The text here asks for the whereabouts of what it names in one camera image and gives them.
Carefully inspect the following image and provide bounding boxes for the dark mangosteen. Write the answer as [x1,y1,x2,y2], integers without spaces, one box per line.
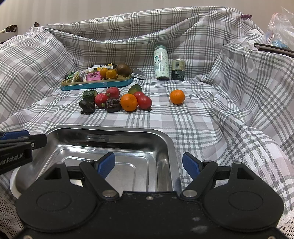
[79,99,96,114]
[105,98,122,113]

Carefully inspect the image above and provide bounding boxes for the cucumber piece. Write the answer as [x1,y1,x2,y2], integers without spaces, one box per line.
[128,84,143,95]
[83,90,98,102]

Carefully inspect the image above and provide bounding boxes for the red radish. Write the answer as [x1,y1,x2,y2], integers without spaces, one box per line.
[95,93,108,108]
[106,87,120,99]

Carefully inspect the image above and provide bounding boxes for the orange mandarin with stem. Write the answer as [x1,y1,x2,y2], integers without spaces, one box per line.
[120,94,137,112]

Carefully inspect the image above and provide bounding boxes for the lone orange mandarin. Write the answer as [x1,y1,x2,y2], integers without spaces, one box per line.
[169,90,185,105]

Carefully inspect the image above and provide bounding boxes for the red tomato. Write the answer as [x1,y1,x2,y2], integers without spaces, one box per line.
[137,95,152,110]
[133,91,145,100]

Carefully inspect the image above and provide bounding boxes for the stainless steel tray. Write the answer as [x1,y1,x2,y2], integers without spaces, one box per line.
[10,125,182,199]

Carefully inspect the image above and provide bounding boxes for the teal gold snack tin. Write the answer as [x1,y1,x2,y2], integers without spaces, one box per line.
[61,75,134,91]

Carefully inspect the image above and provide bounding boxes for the green candy wrapper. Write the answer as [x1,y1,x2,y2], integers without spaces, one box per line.
[64,71,76,81]

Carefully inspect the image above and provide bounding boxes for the clear dried fruit packet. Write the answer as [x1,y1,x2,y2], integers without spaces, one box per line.
[71,68,95,83]

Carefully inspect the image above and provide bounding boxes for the pink snack packet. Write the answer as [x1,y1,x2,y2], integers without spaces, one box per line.
[86,71,102,81]

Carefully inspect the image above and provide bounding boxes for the left small orange in tin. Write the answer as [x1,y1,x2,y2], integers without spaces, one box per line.
[100,68,109,79]

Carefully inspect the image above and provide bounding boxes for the small orange in tin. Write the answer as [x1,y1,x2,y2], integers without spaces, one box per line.
[106,69,117,79]
[100,68,109,79]

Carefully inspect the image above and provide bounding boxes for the right small orange in tin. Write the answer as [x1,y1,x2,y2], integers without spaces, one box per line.
[106,69,117,79]

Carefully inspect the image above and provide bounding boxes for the plaid grey white cloth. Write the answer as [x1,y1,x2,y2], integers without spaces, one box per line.
[0,6,294,239]

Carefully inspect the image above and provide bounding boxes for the brown passion fruit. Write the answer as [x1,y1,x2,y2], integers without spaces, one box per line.
[115,63,132,77]

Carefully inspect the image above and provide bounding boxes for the yellow pastry packet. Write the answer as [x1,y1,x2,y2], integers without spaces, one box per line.
[93,63,113,71]

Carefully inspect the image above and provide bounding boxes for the silver foil packet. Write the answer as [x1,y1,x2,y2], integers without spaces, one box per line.
[131,68,147,80]

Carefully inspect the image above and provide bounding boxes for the green beverage can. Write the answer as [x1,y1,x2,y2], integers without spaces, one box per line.
[171,59,185,80]

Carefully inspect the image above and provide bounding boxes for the white cartoon cat bottle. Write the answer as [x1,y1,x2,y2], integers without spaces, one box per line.
[153,44,170,80]

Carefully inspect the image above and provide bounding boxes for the black flat device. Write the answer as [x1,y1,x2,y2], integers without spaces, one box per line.
[254,43,294,58]

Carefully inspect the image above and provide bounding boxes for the clear plastic bag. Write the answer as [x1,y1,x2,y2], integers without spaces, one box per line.
[264,7,294,51]

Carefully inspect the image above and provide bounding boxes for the purple clip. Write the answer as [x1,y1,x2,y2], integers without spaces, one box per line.
[241,15,253,19]

